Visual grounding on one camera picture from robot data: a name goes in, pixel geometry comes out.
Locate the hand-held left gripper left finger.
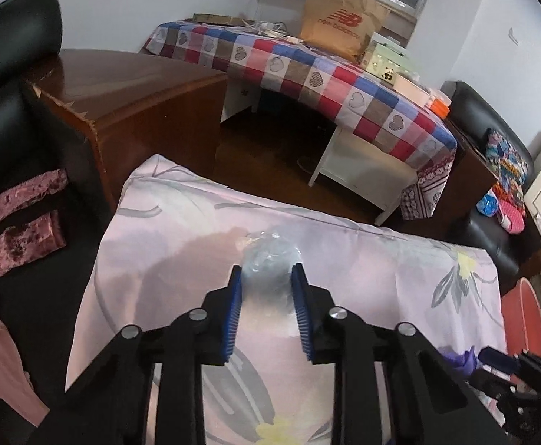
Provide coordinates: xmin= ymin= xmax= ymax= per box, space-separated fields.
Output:
xmin=32 ymin=263 xmax=243 ymax=445

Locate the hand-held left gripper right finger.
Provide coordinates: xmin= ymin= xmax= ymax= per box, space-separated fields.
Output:
xmin=291 ymin=262 xmax=514 ymax=445

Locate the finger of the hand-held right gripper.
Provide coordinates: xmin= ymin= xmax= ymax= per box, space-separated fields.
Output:
xmin=467 ymin=372 xmax=524 ymax=406
xmin=478 ymin=346 xmax=519 ymax=375

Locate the purple plastic wrapper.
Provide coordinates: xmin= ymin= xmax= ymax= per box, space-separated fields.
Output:
xmin=436 ymin=343 xmax=479 ymax=380

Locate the pink plastic basin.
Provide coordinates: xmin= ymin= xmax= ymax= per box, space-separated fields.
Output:
xmin=500 ymin=276 xmax=541 ymax=357

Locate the clear plastic bag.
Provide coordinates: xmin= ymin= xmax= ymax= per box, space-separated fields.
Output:
xmin=236 ymin=230 xmax=304 ymax=335

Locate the pink dotted slipper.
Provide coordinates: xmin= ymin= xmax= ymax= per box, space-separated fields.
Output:
xmin=492 ymin=182 xmax=527 ymax=234

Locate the blue plastic bag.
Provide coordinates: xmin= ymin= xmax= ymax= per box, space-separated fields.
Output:
xmin=477 ymin=194 xmax=501 ymax=218

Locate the white desk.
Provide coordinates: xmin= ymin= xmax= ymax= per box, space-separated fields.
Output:
xmin=220 ymin=76 xmax=420 ymax=226

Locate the dark red floral cloth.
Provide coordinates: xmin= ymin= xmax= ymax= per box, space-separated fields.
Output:
xmin=399 ymin=150 xmax=457 ymax=220

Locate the dark wooden end table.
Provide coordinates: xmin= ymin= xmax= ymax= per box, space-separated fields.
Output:
xmin=436 ymin=118 xmax=499 ymax=238

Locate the colourful patterned cushion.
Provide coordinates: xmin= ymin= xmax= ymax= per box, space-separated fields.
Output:
xmin=485 ymin=128 xmax=530 ymax=187

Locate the maroon velvet cloth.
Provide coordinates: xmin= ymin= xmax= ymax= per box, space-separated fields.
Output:
xmin=0 ymin=169 xmax=70 ymax=281

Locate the brown wooden side table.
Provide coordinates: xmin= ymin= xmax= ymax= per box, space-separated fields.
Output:
xmin=24 ymin=48 xmax=229 ymax=215

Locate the checkered heart tablecloth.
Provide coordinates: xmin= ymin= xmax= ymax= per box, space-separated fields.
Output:
xmin=141 ymin=20 xmax=458 ymax=170

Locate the orange box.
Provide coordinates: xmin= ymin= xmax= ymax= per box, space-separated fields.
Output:
xmin=430 ymin=97 xmax=452 ymax=119

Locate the white tray box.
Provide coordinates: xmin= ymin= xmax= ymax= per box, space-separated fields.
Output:
xmin=393 ymin=74 xmax=434 ymax=106

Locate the black leather armchair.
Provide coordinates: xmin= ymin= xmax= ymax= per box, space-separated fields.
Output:
xmin=441 ymin=80 xmax=541 ymax=284

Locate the green box with panda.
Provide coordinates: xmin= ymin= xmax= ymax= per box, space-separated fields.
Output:
xmin=360 ymin=32 xmax=413 ymax=87

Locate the flat olive box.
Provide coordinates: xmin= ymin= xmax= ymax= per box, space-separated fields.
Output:
xmin=191 ymin=12 xmax=244 ymax=28

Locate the brown paper bag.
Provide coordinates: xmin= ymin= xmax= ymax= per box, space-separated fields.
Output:
xmin=299 ymin=0 xmax=392 ymax=62

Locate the black leather sofa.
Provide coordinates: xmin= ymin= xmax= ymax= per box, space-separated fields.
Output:
xmin=0 ymin=0 xmax=116 ymax=445

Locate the white power strip with cables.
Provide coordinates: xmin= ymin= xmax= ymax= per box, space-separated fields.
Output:
xmin=250 ymin=20 xmax=304 ymax=46

